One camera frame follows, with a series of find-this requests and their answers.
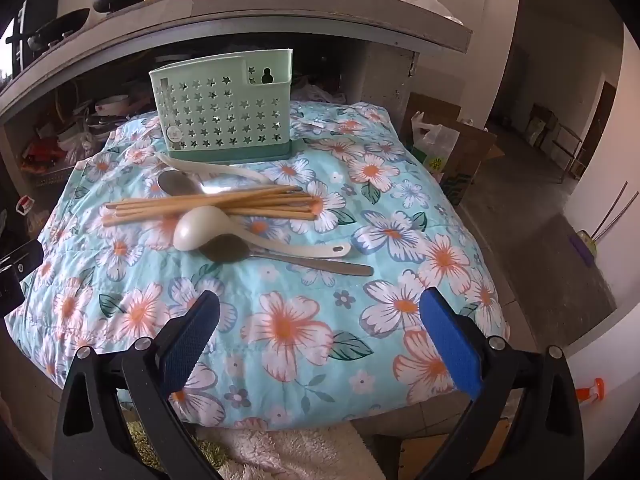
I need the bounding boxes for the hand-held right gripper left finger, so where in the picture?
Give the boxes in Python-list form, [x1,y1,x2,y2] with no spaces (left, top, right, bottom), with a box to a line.
[51,290,222,480]

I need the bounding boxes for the grey concrete kitchen counter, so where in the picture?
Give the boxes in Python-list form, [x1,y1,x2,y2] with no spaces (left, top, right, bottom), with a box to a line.
[0,0,473,131]

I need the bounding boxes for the pile of wooden chopsticks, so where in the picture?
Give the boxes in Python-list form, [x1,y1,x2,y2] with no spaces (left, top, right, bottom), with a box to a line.
[101,185,322,228]

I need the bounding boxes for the black wok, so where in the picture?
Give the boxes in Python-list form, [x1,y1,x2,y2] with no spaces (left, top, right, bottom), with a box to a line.
[27,8,91,51]

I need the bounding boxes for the slim white plastic spoon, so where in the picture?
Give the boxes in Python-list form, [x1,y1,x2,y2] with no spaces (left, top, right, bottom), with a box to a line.
[156,151,269,184]

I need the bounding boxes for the orange white plastic bottle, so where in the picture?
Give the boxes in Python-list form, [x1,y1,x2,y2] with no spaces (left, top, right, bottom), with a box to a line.
[575,379,606,406]

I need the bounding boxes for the thin metal rod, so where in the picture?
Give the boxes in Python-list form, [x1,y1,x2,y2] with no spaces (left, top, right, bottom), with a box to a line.
[601,204,631,238]
[592,181,628,238]

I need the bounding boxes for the stack of white bowls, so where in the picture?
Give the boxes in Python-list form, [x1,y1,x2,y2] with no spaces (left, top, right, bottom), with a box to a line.
[92,94,132,117]

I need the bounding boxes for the red plastic bag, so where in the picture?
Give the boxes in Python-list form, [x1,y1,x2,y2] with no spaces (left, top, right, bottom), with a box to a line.
[22,141,68,171]

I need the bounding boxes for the brown cardboard box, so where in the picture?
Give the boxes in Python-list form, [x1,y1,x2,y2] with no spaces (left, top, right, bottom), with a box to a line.
[400,92,506,206]

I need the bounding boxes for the green star-cutout utensil holder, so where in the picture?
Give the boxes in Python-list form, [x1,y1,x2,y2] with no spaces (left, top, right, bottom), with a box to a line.
[148,48,303,166]

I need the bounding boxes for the metal frame stool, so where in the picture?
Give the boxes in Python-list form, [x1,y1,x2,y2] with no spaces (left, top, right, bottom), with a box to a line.
[525,102,588,181]

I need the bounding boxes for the white green-print plastic bag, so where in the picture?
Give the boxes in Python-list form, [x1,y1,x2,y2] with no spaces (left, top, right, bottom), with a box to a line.
[411,112,461,186]

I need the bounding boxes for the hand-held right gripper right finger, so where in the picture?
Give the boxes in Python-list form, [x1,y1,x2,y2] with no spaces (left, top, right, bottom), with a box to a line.
[415,287,586,480]

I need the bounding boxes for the metal spoon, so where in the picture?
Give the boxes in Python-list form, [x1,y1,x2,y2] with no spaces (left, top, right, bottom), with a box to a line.
[157,170,236,198]
[199,235,375,277]

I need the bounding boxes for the blue floral blanket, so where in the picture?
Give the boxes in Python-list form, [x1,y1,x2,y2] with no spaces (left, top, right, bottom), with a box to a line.
[4,100,511,431]

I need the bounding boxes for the crumpled plastic bags under counter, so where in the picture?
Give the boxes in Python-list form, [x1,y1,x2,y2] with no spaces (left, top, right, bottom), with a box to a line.
[294,74,347,103]

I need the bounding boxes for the white plastic ladle spoon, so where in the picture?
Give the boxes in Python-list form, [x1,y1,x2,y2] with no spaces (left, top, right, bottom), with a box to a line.
[173,207,352,261]

